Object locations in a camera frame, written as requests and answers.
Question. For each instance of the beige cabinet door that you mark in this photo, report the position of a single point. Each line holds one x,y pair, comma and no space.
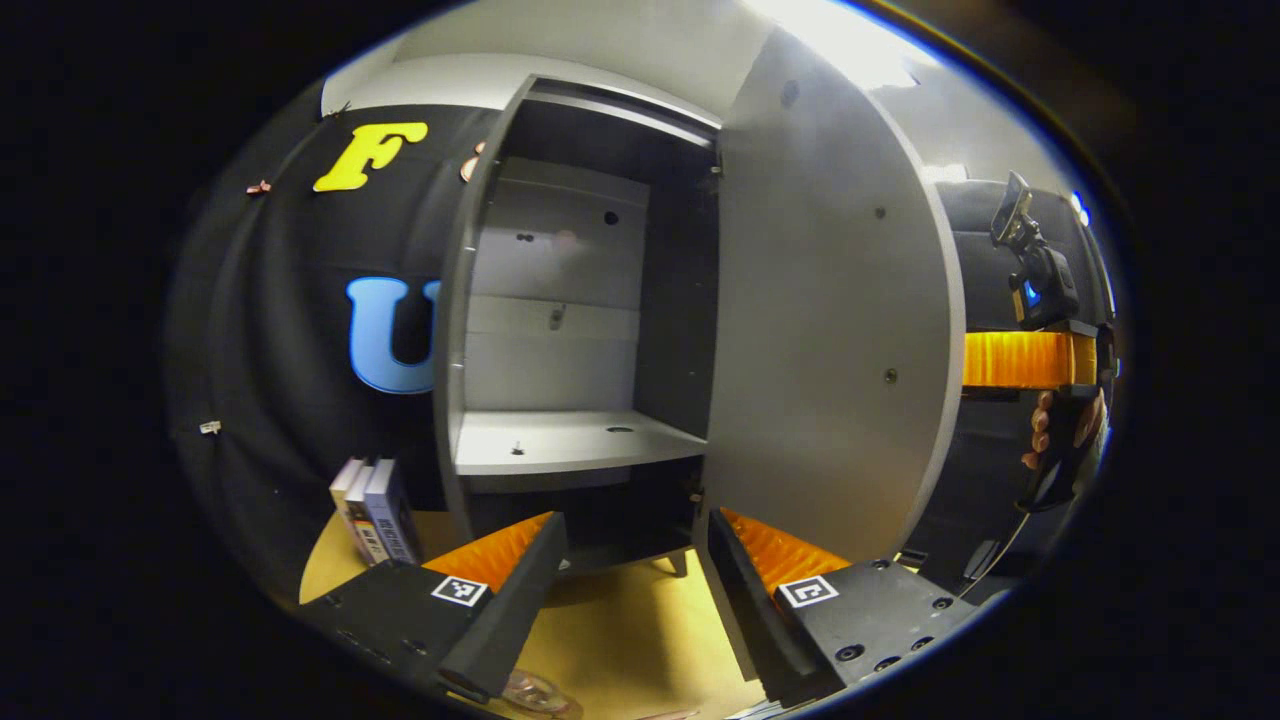
830,330

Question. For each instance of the clear plastic bottle red label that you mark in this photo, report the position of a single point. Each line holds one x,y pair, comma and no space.
535,692

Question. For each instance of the black backdrop cloth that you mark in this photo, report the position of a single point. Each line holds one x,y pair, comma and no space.
280,330

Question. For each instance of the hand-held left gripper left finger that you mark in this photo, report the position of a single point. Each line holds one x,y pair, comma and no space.
515,600

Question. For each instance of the lilac book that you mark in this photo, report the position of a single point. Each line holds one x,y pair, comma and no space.
392,515

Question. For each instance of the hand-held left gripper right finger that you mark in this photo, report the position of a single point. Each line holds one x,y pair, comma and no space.
745,605

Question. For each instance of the grey cabinet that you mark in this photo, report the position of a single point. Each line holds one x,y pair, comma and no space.
680,300

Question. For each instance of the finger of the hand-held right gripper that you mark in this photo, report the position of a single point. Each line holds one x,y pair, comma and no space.
1020,360

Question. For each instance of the pale pink book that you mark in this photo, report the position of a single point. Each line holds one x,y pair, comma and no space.
345,485

